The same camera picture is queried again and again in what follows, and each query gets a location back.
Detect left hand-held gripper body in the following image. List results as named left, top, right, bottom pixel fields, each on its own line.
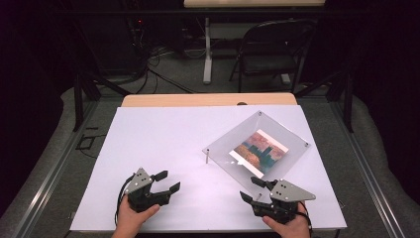
left=124, top=168, right=170, bottom=213

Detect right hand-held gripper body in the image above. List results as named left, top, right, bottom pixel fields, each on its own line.
left=251, top=178, right=317, bottom=225

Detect clear acrylic picture frame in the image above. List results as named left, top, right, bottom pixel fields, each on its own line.
left=202, top=110, right=312, bottom=196

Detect person's right hand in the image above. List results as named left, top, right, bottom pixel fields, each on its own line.
left=262, top=201, right=312, bottom=238

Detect person's left hand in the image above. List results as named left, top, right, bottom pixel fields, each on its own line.
left=111, top=194, right=161, bottom=238

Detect colourful picture card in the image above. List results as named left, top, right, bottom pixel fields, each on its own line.
left=228, top=128, right=289, bottom=179

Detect wooden table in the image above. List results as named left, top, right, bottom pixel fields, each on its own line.
left=121, top=92, right=298, bottom=108

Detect black metal stand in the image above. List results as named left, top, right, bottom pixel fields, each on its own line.
left=294, top=68, right=355, bottom=134
left=72, top=70, right=132, bottom=133

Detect white desk leg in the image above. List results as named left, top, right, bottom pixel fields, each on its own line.
left=202, top=17, right=214, bottom=85

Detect black folding chair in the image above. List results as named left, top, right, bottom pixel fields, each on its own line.
left=229, top=18, right=319, bottom=94

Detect dark equipment with red light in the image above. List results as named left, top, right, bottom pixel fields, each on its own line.
left=126, top=16, right=152, bottom=68

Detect white desk top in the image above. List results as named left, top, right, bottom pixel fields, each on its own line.
left=183, top=0, right=327, bottom=9

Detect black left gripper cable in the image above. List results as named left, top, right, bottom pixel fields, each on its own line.
left=114, top=176, right=134, bottom=226

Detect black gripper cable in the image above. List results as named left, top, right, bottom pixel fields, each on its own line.
left=298, top=201, right=313, bottom=234
left=114, top=176, right=134, bottom=226

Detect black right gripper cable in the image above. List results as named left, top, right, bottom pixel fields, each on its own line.
left=298, top=201, right=313, bottom=234

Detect aluminium floor rail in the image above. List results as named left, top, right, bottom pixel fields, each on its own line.
left=330, top=98, right=408, bottom=238
left=12, top=98, right=100, bottom=238

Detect black floor cables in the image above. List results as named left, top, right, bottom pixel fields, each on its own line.
left=98, top=46, right=199, bottom=95

